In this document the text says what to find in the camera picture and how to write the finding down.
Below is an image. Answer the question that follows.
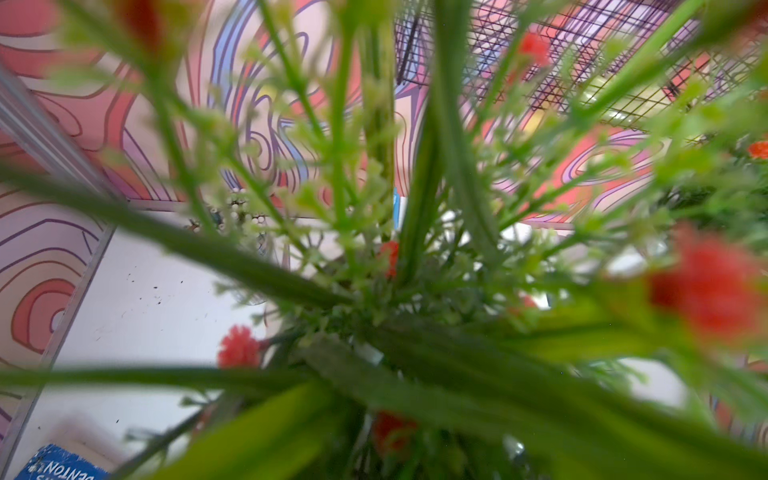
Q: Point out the blue children's book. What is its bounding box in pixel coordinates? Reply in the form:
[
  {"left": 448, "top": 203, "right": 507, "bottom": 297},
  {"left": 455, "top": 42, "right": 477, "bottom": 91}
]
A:
[{"left": 15, "top": 444, "right": 109, "bottom": 480}]

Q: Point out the black wire basket back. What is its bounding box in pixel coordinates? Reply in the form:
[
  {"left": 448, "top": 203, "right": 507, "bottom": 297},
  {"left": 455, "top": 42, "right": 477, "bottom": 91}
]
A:
[{"left": 392, "top": 0, "right": 768, "bottom": 130}]

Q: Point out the orange flower pot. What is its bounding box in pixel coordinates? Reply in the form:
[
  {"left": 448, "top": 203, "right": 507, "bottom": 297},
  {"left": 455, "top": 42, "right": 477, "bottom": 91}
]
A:
[{"left": 1, "top": 1, "right": 767, "bottom": 479}]

